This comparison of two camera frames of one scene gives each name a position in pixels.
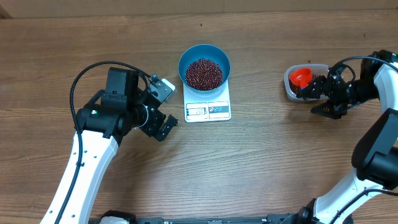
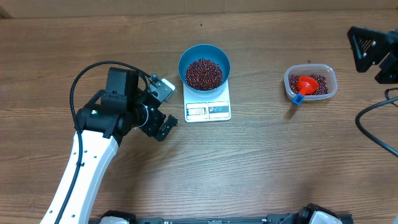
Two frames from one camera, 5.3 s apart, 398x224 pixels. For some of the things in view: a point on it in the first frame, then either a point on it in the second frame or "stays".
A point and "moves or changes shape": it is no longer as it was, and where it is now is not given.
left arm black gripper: [158, 118] stays
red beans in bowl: [204, 74] stays
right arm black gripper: [331, 84] → [378, 50]
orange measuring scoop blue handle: [301, 77] moves or changes shape
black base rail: [274, 219] stays
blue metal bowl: [205, 51] stays
